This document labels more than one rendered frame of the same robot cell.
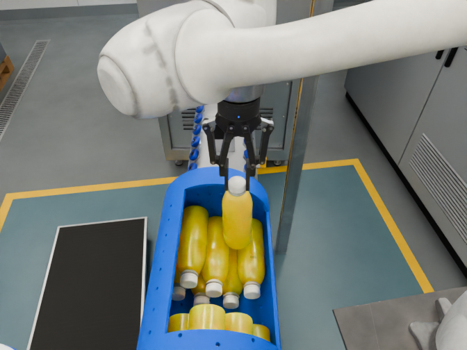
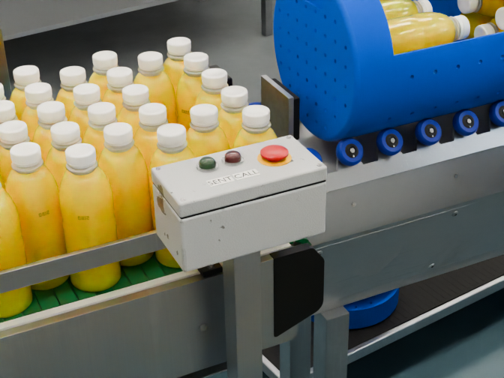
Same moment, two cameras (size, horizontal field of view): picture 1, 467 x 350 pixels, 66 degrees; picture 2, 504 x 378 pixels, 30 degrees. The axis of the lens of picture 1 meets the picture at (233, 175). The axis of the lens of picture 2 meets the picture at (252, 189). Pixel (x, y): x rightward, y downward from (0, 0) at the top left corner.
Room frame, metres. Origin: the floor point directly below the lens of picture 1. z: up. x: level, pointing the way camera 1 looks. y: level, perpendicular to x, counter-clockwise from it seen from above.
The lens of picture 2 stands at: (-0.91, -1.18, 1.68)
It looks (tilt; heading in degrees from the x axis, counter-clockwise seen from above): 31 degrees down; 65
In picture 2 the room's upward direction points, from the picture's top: 1 degrees counter-clockwise
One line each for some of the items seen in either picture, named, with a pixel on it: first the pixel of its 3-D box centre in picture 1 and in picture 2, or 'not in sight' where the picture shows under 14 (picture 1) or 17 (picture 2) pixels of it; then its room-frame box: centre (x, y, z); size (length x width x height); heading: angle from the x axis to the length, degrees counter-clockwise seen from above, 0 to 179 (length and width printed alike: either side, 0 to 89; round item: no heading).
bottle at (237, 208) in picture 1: (237, 214); not in sight; (0.53, -0.01, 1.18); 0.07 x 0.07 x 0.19
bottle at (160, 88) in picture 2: not in sight; (154, 118); (-0.46, 0.14, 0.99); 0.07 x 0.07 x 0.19
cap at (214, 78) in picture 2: not in sight; (214, 79); (-0.40, 0.03, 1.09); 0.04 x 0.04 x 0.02
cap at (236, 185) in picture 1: (237, 185); not in sight; (0.53, -0.01, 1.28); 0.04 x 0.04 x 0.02
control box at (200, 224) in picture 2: not in sight; (239, 199); (-0.49, -0.24, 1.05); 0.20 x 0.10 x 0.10; 0
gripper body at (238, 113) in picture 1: (238, 113); not in sight; (0.53, -0.01, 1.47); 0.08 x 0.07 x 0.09; 90
